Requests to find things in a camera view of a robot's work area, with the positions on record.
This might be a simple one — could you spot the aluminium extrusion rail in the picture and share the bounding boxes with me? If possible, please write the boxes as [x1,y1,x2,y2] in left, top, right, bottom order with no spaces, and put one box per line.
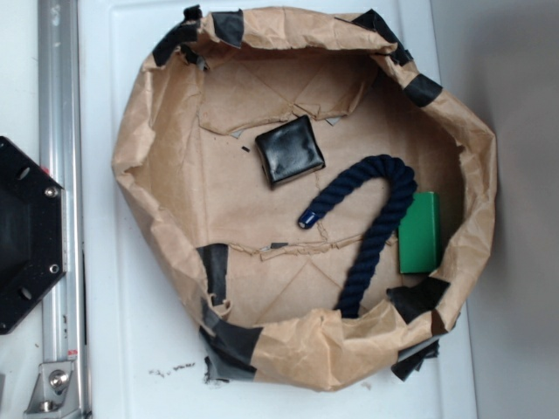
[38,1,91,418]

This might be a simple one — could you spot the black box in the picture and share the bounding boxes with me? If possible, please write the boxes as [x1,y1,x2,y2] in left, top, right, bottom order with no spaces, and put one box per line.
[255,115,326,189]

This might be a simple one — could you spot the brown paper bag bin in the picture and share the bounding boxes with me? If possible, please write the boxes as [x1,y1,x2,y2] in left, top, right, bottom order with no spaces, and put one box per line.
[112,7,497,391]

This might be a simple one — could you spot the dark blue rope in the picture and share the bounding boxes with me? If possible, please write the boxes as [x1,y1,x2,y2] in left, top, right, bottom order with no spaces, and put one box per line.
[297,155,418,319]

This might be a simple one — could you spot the green box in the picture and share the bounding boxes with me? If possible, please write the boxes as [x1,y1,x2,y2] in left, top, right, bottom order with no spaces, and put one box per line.
[398,191,442,274]

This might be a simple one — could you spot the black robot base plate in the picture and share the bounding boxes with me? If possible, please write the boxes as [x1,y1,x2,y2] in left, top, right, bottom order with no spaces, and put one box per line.
[1,136,66,335]

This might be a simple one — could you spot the metal corner bracket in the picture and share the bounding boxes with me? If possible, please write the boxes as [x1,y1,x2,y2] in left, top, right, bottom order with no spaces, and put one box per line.
[24,361,79,418]

